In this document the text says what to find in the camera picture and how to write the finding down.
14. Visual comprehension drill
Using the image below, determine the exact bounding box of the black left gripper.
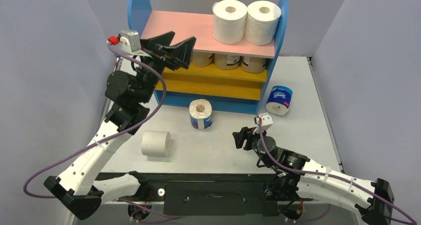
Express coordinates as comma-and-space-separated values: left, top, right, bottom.
136, 32, 195, 103

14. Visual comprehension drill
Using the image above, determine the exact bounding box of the brown printed paper roll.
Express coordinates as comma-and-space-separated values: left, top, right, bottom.
192, 52, 214, 68

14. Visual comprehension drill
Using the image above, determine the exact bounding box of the blue shelf with coloured boards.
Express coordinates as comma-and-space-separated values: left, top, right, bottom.
127, 0, 289, 114

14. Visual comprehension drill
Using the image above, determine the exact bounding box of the blue roll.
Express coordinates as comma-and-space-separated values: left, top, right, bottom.
266, 85, 293, 116
189, 99, 213, 130

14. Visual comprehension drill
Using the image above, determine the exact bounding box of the white roll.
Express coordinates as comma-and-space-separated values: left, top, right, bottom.
140, 131, 171, 157
244, 0, 281, 46
212, 0, 247, 45

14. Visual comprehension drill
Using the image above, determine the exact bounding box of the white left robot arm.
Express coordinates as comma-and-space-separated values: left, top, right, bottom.
44, 30, 196, 220

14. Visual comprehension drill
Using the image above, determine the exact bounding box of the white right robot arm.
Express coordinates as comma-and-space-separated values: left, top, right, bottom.
232, 127, 394, 225

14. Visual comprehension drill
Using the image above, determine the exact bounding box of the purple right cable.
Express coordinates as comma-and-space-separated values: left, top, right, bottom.
257, 118, 415, 225

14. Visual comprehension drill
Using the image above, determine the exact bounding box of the purple cable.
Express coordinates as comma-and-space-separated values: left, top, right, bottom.
257, 118, 415, 225
23, 42, 180, 224

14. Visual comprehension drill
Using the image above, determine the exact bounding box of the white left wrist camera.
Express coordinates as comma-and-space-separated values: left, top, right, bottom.
107, 30, 143, 56

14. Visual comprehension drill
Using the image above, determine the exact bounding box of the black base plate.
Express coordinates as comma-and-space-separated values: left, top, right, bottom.
95, 172, 346, 217

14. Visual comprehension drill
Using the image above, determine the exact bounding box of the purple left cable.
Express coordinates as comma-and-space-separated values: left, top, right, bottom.
23, 42, 180, 224

